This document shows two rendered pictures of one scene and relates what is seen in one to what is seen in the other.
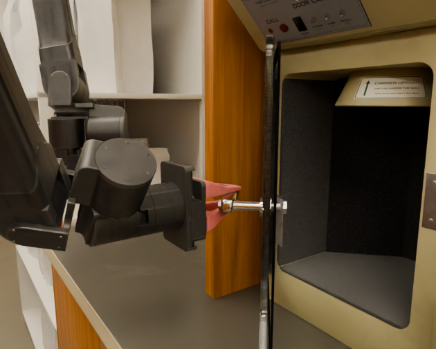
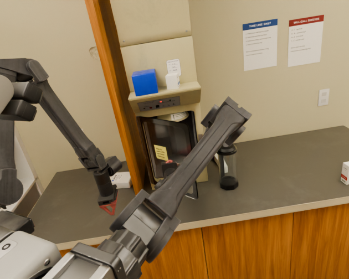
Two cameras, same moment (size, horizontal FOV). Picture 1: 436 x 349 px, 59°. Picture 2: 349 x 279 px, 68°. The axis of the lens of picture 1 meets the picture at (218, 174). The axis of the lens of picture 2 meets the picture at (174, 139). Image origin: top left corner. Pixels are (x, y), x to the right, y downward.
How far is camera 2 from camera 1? 0.95 m
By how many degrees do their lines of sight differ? 54
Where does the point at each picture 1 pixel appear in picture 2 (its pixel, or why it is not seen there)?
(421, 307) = not seen: hidden behind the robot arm
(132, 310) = not seen: hidden behind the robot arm
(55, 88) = (100, 162)
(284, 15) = (153, 104)
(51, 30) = (83, 140)
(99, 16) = not seen: outside the picture
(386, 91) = (179, 116)
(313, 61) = (155, 113)
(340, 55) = (165, 110)
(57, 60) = (93, 151)
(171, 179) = (169, 167)
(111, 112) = (113, 159)
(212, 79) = (123, 129)
